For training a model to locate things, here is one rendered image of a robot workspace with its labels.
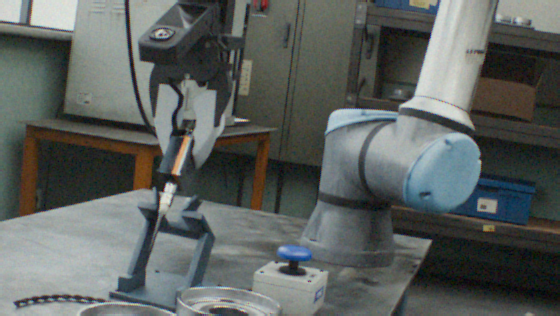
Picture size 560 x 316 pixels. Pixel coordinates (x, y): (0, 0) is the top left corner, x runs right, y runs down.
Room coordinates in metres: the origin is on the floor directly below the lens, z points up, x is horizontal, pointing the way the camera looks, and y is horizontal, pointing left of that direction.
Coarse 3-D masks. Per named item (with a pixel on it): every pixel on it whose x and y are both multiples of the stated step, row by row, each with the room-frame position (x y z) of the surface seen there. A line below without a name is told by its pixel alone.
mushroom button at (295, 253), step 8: (280, 248) 0.87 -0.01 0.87; (288, 248) 0.86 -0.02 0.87; (296, 248) 0.86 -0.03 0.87; (304, 248) 0.87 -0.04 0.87; (280, 256) 0.86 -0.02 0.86; (288, 256) 0.85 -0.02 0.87; (296, 256) 0.85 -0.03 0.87; (304, 256) 0.85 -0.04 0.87; (288, 264) 0.87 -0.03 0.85; (296, 264) 0.86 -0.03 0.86
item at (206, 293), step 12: (192, 288) 0.76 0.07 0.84; (204, 288) 0.77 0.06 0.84; (216, 288) 0.78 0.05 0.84; (228, 288) 0.78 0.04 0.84; (180, 300) 0.71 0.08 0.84; (192, 300) 0.75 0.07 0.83; (204, 300) 0.76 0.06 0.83; (216, 300) 0.77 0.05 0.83; (228, 300) 0.78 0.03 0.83; (240, 300) 0.78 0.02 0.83; (252, 300) 0.78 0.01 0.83; (264, 300) 0.77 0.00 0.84; (180, 312) 0.71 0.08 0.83; (192, 312) 0.69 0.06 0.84; (204, 312) 0.68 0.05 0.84; (216, 312) 0.75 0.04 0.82; (228, 312) 0.75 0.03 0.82; (240, 312) 0.75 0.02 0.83; (252, 312) 0.74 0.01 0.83; (264, 312) 0.75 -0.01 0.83; (276, 312) 0.71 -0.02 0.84
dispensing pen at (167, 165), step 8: (192, 120) 0.89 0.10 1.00; (192, 128) 0.88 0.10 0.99; (176, 136) 0.85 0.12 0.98; (192, 136) 0.88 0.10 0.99; (176, 144) 0.85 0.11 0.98; (168, 152) 0.84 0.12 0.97; (176, 152) 0.84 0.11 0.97; (168, 160) 0.84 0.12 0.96; (176, 160) 0.84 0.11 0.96; (160, 168) 0.83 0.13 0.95; (168, 168) 0.83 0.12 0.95; (160, 176) 0.84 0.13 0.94; (168, 176) 0.83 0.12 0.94; (168, 184) 0.84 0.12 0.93; (176, 184) 0.84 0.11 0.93; (168, 192) 0.83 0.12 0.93; (168, 200) 0.83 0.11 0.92; (160, 208) 0.82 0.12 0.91; (168, 208) 0.82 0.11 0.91; (160, 216) 0.82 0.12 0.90; (160, 224) 0.81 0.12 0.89; (152, 240) 0.80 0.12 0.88
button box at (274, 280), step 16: (256, 272) 0.85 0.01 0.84; (272, 272) 0.86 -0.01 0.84; (288, 272) 0.85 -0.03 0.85; (304, 272) 0.86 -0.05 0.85; (320, 272) 0.88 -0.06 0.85; (256, 288) 0.84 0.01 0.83; (272, 288) 0.84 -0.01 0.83; (288, 288) 0.83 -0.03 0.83; (304, 288) 0.83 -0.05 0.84; (320, 288) 0.86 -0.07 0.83; (288, 304) 0.83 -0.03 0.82; (304, 304) 0.83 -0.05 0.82; (320, 304) 0.88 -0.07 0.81
